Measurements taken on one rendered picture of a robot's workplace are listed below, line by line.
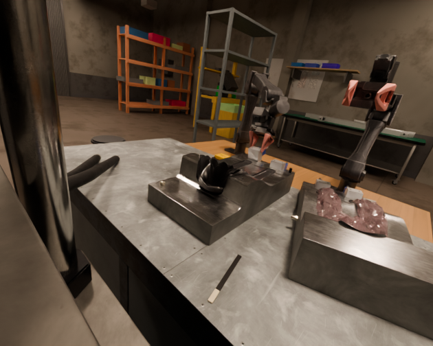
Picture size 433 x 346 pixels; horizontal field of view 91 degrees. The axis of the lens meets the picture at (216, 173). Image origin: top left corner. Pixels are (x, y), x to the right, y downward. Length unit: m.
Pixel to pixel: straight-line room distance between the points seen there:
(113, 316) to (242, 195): 0.37
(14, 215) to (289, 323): 0.41
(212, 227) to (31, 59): 0.41
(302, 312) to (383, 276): 0.16
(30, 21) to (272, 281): 0.54
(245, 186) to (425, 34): 5.94
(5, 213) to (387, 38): 6.38
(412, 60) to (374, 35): 0.94
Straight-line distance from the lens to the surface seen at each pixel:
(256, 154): 0.91
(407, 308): 0.56
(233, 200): 0.60
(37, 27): 0.34
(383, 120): 1.12
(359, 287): 0.53
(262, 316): 0.45
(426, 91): 6.13
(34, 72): 0.33
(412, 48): 6.28
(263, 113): 0.88
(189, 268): 0.49
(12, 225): 0.21
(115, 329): 0.44
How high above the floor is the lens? 1.15
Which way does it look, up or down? 22 degrees down
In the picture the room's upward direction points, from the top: 9 degrees clockwise
